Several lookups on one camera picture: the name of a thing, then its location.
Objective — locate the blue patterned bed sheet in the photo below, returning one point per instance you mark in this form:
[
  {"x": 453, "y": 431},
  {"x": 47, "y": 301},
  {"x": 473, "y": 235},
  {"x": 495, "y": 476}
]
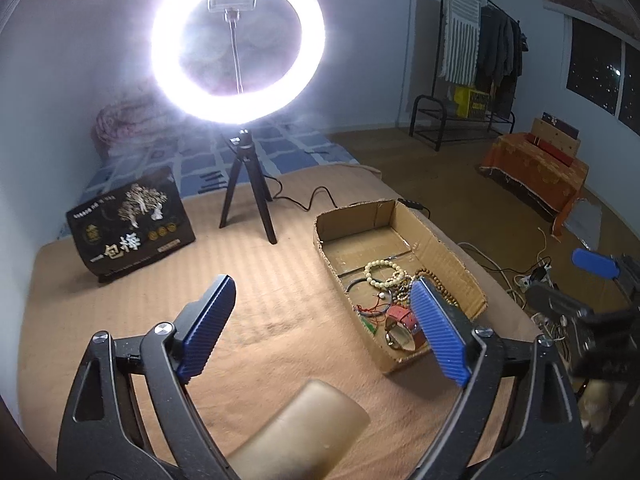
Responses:
[{"x": 200, "y": 158}]

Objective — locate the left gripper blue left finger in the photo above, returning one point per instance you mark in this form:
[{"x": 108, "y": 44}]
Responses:
[{"x": 102, "y": 434}]

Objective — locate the yellow box on rack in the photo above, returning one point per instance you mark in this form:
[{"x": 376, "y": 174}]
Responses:
[{"x": 471, "y": 103}]

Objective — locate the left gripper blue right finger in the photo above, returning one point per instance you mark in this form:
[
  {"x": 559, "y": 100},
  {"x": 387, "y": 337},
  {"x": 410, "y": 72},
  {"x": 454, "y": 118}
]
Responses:
[{"x": 541, "y": 434}]

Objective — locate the dark hanging clothes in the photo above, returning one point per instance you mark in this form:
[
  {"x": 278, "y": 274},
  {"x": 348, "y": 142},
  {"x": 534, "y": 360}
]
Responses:
[{"x": 500, "y": 58}]

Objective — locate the orange cloth covered table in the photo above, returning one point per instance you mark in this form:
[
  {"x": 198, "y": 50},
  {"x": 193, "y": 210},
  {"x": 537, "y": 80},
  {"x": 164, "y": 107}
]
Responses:
[{"x": 555, "y": 185}]

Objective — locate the dark window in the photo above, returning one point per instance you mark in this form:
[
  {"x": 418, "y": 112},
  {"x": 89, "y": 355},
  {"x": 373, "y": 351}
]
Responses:
[{"x": 604, "y": 70}]

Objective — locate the gloved right hand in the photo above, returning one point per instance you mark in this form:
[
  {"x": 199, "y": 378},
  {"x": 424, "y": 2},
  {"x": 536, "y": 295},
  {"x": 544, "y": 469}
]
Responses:
[{"x": 596, "y": 404}]

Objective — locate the long brown wooden bead mala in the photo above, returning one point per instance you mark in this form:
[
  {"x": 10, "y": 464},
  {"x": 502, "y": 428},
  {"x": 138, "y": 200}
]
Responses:
[{"x": 400, "y": 292}]

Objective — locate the dark thin bangle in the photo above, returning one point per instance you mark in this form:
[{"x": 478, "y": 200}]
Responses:
[{"x": 361, "y": 290}]

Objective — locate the white ring light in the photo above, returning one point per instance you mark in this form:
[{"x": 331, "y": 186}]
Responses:
[{"x": 167, "y": 36}]

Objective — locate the black gift box gold print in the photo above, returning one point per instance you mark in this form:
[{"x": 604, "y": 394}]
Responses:
[{"x": 130, "y": 227}]

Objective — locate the cardboard box on orange table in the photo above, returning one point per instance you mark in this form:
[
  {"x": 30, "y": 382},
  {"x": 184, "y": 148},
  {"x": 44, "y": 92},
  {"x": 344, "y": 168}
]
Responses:
[{"x": 547, "y": 135}]

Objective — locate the folded patterned quilt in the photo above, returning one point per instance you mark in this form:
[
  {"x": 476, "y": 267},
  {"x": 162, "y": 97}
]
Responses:
[{"x": 136, "y": 121}]

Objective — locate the black metal clothes rack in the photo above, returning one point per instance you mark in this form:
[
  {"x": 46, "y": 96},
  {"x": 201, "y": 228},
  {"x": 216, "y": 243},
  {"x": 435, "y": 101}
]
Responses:
[{"x": 433, "y": 114}]

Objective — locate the tan blanket on bed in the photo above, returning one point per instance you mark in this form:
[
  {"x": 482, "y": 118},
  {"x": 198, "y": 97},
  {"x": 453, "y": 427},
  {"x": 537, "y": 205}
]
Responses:
[{"x": 289, "y": 324}]

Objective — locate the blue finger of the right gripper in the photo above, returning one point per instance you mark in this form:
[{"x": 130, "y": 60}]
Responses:
[{"x": 596, "y": 264}]

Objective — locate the white striped hanging cloth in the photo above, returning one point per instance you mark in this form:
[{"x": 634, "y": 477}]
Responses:
[{"x": 461, "y": 41}]

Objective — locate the open cardboard box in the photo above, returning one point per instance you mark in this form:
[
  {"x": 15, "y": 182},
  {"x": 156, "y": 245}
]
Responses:
[{"x": 384, "y": 240}]

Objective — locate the tan rounded cushion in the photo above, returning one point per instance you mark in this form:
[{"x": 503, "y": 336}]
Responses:
[{"x": 305, "y": 439}]

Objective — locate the white power strip with cables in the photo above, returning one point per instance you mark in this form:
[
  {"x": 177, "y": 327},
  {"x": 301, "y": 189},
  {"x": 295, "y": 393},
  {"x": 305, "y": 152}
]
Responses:
[{"x": 518, "y": 283}]

